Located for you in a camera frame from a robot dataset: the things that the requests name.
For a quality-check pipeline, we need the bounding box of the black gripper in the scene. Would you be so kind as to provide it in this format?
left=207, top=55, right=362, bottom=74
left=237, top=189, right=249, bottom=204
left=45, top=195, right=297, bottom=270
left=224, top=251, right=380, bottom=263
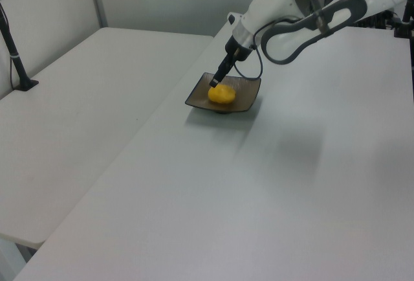
left=209, top=36, right=253, bottom=88

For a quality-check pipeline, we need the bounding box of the yellow potato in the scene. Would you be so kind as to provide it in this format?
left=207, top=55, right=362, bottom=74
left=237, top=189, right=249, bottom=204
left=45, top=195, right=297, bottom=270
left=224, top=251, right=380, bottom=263
left=207, top=83, right=237, bottom=105

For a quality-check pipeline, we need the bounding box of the square brown ceramic plate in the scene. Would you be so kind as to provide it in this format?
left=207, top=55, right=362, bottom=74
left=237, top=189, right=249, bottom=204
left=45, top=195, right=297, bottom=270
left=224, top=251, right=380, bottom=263
left=184, top=72, right=262, bottom=115

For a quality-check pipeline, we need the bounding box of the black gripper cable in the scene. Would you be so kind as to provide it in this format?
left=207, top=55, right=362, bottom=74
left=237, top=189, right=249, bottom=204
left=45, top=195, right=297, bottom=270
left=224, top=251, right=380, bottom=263
left=232, top=17, right=301, bottom=80

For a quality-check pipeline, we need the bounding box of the black camera stand pole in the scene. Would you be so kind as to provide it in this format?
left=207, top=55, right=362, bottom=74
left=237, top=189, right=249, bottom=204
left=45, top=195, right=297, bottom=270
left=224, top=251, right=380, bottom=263
left=0, top=2, right=39, bottom=92

